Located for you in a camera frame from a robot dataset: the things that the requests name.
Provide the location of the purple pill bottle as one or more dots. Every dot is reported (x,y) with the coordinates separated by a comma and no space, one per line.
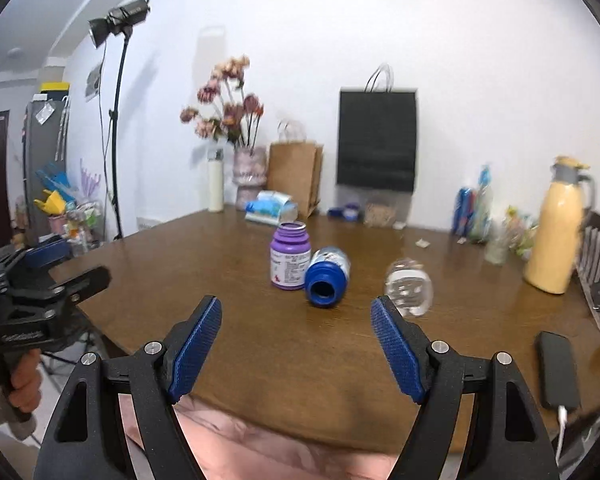
(290,255)

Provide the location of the person's left hand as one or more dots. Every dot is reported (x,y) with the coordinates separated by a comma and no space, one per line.
(27,380)

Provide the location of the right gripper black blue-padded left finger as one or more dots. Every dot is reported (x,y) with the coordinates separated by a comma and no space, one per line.
(85,438)

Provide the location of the clear glass cup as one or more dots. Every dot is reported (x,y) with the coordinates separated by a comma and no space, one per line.
(409,287)

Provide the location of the dried pink flowers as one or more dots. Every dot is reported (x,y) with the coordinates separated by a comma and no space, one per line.
(225,110)

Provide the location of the pink knitted vase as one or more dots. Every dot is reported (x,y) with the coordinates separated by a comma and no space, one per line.
(250,172)

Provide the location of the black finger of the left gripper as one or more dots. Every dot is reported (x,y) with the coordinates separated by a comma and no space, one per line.
(29,268)
(47,319)

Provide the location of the yellow toy object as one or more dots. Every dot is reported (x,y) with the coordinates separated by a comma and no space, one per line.
(53,205)

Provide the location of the studio light head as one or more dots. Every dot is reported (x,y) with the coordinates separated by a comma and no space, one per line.
(119,20)

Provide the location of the white thermos bottle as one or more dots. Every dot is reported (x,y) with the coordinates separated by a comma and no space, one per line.
(216,180)

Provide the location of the grey cabinet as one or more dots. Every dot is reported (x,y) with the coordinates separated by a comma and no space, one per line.
(44,148)

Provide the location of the yellow thermos jug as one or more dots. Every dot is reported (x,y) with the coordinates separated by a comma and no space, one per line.
(567,204)

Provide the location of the black smartphone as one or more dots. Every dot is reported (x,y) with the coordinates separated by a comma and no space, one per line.
(558,372)

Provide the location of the black paper bag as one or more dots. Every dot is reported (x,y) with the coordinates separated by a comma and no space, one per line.
(377,135)

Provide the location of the clear spray bottle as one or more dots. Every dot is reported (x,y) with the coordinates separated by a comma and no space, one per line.
(480,222)

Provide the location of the brown paper bag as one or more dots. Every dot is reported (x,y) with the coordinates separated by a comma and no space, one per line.
(295,166)

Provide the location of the purple white bottle cap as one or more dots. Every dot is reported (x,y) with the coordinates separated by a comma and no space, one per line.
(351,212)

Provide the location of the blue soda can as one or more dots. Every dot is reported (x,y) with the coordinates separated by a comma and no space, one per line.
(463,212)

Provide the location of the blue tissue pack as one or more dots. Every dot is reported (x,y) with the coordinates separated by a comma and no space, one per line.
(271,208)

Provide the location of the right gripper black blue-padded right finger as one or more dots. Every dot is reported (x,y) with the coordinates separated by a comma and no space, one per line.
(506,437)

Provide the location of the blue bottle cap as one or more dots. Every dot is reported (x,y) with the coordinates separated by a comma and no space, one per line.
(335,212)

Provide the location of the black light stand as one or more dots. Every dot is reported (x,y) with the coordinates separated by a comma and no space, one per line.
(114,119)

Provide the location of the blue pill bottle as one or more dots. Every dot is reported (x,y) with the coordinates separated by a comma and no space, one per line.
(327,277)

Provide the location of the dark wooden chair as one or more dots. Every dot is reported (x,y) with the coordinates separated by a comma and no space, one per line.
(588,265)

